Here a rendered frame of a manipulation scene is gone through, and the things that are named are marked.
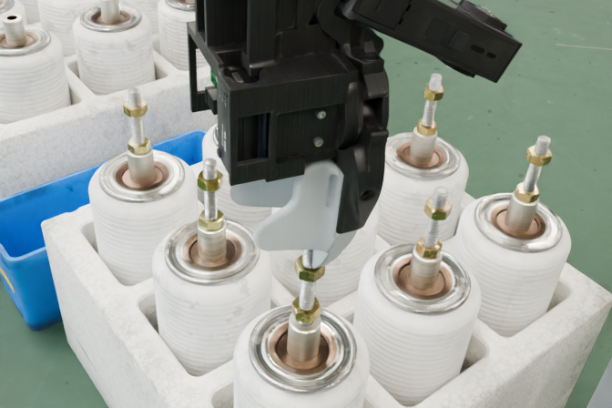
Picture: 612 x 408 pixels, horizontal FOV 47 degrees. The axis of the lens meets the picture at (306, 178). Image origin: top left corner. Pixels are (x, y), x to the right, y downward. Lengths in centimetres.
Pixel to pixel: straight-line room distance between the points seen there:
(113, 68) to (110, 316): 38
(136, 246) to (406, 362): 25
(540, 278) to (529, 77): 84
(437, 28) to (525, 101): 100
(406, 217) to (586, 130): 68
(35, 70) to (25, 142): 8
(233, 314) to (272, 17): 30
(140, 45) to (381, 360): 52
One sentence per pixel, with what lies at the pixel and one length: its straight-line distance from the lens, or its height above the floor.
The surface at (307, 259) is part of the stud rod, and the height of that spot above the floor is 34.
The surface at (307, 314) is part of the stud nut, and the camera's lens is 46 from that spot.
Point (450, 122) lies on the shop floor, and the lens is 123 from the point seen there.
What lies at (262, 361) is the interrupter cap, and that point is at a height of 25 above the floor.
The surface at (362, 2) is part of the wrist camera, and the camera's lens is 32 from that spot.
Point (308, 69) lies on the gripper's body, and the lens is 32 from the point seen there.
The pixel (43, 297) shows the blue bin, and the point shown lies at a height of 5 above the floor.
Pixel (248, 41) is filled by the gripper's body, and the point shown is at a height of 50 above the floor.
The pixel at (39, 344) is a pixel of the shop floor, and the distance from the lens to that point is 86.
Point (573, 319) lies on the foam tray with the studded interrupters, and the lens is 68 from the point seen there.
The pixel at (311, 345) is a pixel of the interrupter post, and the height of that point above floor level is 27.
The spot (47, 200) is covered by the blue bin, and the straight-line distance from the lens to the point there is 89.
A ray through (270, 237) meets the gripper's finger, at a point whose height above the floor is 39.
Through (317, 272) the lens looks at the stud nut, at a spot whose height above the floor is 33.
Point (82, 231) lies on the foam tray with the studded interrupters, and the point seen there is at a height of 17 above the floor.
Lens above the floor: 64
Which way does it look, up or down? 37 degrees down
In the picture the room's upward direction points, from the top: 4 degrees clockwise
